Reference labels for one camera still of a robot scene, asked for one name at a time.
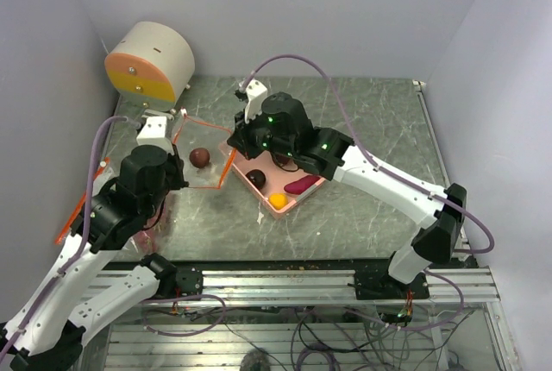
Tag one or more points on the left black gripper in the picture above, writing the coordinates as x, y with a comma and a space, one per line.
178, 165

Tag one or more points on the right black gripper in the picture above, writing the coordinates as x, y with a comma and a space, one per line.
241, 135

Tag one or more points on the small dark red plum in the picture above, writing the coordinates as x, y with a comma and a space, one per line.
199, 157

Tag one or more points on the pink plastic basket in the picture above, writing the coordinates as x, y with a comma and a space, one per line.
277, 178

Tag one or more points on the magenta dragon fruit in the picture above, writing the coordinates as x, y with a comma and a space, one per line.
299, 186

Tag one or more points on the clear bag orange zipper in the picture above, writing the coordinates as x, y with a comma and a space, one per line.
104, 173

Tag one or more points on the orange fruit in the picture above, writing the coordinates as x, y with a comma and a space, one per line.
278, 201

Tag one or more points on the red grape bunch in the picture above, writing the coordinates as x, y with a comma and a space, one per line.
146, 241

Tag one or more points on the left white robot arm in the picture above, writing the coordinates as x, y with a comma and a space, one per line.
53, 327

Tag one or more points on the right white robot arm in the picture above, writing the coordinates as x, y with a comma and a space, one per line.
328, 153

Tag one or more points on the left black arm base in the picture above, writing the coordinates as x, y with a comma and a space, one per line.
185, 280

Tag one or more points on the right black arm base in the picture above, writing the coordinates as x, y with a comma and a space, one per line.
375, 284

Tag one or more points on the cream cylindrical drawer box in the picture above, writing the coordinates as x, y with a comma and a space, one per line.
151, 66

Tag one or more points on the white corner clip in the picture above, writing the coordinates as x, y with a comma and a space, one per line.
419, 84

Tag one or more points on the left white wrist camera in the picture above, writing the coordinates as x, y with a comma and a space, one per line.
156, 132

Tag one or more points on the small white metal bracket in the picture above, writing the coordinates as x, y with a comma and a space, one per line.
149, 113

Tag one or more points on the aluminium mounting rail frame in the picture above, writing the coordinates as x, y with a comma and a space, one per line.
301, 315

